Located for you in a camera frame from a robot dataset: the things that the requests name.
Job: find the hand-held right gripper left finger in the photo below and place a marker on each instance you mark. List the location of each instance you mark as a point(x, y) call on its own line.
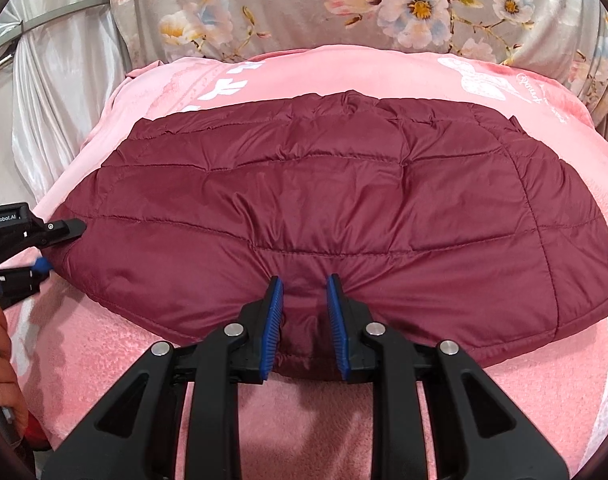
point(275, 320)

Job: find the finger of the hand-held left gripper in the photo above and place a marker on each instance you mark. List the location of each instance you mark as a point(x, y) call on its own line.
point(19, 280)
point(54, 231)

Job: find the curved metal rail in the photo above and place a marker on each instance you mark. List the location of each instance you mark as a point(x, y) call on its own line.
point(69, 10)

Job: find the maroon puffer jacket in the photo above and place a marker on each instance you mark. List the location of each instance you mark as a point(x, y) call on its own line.
point(334, 200)

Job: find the white satin curtain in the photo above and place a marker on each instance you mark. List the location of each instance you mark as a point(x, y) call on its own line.
point(49, 110)

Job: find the grey floral quilt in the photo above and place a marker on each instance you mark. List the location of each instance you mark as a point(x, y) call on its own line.
point(294, 0)

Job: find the pink printed blanket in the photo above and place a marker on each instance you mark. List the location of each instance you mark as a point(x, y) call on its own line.
point(294, 75)

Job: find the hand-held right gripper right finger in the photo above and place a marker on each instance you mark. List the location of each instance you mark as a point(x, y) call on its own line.
point(335, 320)

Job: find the person's left hand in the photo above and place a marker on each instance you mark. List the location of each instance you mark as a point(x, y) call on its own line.
point(1, 375)

